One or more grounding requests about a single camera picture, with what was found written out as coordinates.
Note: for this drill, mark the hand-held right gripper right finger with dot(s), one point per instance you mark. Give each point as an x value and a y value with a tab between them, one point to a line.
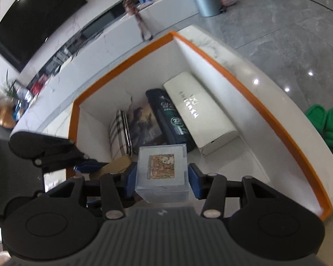
194	180

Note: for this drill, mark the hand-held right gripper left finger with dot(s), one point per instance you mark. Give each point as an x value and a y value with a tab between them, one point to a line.
131	180

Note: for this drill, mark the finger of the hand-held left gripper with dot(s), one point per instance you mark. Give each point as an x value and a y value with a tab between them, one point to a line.
86	166

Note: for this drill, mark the gold brown box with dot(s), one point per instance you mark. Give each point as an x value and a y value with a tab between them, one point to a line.
116	164

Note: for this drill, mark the clear plastic box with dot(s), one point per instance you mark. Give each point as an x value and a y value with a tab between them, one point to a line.
162	171

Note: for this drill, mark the plaid wallet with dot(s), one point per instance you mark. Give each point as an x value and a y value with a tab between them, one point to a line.
120	135

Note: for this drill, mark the dark brown printed box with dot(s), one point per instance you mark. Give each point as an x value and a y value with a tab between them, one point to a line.
145	127

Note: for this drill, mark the black shampoo bottle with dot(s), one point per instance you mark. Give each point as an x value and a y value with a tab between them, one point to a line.
169	119

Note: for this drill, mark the white rectangular box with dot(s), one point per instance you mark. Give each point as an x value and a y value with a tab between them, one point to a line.
199	110

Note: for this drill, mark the orange cardboard box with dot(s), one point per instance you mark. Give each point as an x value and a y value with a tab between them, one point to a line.
266	133

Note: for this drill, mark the gold vase with dried flowers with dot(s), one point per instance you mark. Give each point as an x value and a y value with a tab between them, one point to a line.
7	115

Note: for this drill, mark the green plant in glass vase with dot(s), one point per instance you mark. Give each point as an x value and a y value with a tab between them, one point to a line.
14	88

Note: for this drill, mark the red gift box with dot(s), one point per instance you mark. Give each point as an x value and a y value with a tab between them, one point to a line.
40	84

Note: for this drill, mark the black flat television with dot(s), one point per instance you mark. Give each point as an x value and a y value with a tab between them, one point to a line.
36	19

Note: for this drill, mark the white marble television console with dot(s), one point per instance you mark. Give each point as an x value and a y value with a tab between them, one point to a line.
113	38

